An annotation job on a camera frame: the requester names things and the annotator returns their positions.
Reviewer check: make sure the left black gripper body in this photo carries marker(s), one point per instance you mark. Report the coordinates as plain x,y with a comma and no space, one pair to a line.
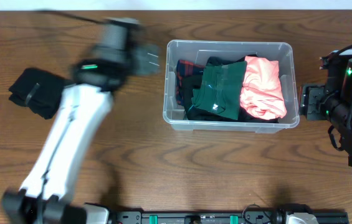
143,64

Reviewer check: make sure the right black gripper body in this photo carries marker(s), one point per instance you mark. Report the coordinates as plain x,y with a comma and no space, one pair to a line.
313,101

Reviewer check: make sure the red navy plaid shirt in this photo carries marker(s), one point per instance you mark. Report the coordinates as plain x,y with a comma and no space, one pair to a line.
188,75

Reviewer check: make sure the pink salmon garment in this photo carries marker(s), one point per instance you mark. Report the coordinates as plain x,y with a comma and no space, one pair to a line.
261,94

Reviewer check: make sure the large black garment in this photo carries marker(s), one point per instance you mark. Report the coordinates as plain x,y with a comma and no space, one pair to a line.
192,113

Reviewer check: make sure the clear plastic storage bin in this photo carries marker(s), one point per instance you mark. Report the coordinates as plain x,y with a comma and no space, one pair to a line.
198,52

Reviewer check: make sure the black garment with band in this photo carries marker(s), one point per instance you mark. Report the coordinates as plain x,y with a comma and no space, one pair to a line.
216,61

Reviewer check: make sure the dark green cloth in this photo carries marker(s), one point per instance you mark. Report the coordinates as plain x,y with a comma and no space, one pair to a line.
220,89

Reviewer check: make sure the black cloth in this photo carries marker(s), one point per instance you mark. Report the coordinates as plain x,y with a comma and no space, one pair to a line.
38,90

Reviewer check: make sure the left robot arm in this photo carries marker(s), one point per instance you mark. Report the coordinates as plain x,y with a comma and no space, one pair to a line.
78,106

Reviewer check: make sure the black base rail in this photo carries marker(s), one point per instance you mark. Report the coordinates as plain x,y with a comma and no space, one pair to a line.
253,214

